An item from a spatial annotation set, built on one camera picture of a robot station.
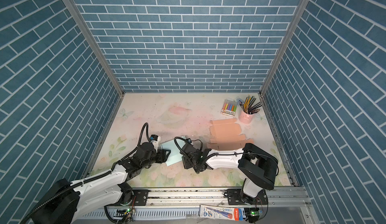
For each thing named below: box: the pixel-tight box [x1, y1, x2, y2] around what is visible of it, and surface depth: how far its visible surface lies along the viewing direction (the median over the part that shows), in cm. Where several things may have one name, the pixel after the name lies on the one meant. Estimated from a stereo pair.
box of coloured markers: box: [220, 99, 238, 118], surface depth 113 cm
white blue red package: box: [199, 204, 244, 221], surface depth 71 cm
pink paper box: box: [206, 118, 254, 151], surface depth 99 cm
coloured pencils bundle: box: [239, 95, 263, 115], surface depth 98 cm
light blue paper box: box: [160, 136, 186, 167], surface depth 85 cm
